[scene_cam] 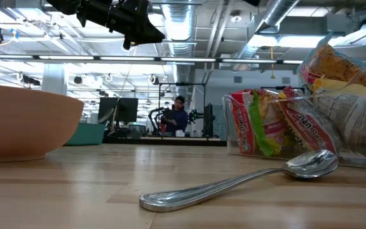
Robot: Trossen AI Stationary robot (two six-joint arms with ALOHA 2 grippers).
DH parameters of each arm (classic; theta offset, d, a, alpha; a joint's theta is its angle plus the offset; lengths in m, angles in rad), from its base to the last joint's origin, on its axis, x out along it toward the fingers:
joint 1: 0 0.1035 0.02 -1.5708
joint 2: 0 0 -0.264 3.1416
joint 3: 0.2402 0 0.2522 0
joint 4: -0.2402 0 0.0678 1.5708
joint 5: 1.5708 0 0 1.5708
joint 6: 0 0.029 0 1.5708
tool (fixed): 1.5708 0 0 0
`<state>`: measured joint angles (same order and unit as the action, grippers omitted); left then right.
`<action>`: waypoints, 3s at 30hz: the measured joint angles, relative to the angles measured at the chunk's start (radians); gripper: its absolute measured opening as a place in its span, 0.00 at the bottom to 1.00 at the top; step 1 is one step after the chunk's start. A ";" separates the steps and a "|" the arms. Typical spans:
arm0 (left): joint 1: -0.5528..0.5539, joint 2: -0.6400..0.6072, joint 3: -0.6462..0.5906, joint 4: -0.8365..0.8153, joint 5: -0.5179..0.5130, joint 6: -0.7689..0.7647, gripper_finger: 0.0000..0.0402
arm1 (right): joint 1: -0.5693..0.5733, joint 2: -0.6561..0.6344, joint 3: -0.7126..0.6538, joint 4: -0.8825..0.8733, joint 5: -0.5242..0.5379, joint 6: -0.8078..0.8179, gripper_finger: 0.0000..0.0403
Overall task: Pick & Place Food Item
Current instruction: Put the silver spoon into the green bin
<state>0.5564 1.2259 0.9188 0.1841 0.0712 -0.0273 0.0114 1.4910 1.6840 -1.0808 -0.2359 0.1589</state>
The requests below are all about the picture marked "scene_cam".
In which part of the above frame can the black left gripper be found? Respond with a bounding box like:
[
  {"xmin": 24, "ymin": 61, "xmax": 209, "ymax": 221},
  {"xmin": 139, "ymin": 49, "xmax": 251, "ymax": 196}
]
[{"xmin": 76, "ymin": 0, "xmax": 166, "ymax": 51}]

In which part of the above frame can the teal plastic basket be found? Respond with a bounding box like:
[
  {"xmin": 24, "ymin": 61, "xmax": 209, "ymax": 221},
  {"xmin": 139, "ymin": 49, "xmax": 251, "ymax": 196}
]
[{"xmin": 64, "ymin": 123, "xmax": 107, "ymax": 146}]

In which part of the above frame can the clear plastic container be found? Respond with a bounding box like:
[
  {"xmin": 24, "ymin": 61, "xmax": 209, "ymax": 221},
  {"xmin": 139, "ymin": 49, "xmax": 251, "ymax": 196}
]
[{"xmin": 222, "ymin": 62, "xmax": 366, "ymax": 171}]

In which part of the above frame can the pink green ramen packet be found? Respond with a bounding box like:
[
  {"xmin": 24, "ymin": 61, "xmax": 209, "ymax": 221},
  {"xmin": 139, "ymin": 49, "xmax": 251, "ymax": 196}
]
[{"xmin": 229, "ymin": 88, "xmax": 287, "ymax": 158}]

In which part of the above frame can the orange bowl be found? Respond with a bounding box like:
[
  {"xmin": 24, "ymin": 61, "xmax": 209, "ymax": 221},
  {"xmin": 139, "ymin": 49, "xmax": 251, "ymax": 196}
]
[{"xmin": 0, "ymin": 83, "xmax": 85, "ymax": 162}]

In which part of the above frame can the silver metal spoon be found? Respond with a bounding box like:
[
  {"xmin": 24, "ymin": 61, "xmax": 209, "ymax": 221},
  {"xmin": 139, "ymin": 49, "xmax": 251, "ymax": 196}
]
[{"xmin": 139, "ymin": 149, "xmax": 340, "ymax": 213}]

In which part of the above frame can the roast beef ramen packet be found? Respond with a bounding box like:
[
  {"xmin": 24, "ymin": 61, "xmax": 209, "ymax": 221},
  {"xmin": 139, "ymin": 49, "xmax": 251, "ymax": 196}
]
[{"xmin": 277, "ymin": 86, "xmax": 343, "ymax": 155}]

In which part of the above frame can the yellow ramen packet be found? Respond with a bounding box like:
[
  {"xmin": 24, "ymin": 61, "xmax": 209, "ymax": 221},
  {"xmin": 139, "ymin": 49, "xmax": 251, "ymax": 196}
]
[{"xmin": 311, "ymin": 78, "xmax": 366, "ymax": 162}]

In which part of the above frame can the long ceiling light strip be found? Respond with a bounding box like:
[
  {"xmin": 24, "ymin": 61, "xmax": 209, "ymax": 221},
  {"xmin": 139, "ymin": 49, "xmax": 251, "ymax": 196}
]
[{"xmin": 0, "ymin": 53, "xmax": 366, "ymax": 67}]

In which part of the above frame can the black background monitor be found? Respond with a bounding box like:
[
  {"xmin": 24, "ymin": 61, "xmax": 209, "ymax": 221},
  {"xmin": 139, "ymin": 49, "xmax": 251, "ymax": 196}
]
[
  {"xmin": 98, "ymin": 97, "xmax": 119, "ymax": 123},
  {"xmin": 118, "ymin": 97, "xmax": 139, "ymax": 123}
]

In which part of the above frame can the person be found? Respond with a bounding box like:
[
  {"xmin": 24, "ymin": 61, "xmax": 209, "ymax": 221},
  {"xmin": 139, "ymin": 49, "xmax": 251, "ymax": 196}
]
[{"xmin": 160, "ymin": 95, "xmax": 190, "ymax": 136}]

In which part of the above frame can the dark background monitor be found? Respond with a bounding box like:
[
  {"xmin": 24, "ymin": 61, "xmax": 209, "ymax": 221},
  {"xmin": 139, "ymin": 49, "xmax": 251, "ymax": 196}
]
[{"xmin": 201, "ymin": 103, "xmax": 217, "ymax": 137}]

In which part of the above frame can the silver ventilation duct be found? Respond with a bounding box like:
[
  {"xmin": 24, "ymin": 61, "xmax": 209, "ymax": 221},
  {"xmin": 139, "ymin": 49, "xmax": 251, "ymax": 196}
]
[{"xmin": 160, "ymin": 0, "xmax": 200, "ymax": 83}]

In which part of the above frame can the black aluminium table frame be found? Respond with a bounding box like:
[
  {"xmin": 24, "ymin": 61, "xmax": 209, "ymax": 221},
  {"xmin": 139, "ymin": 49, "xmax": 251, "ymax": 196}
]
[{"xmin": 103, "ymin": 135, "xmax": 227, "ymax": 148}]

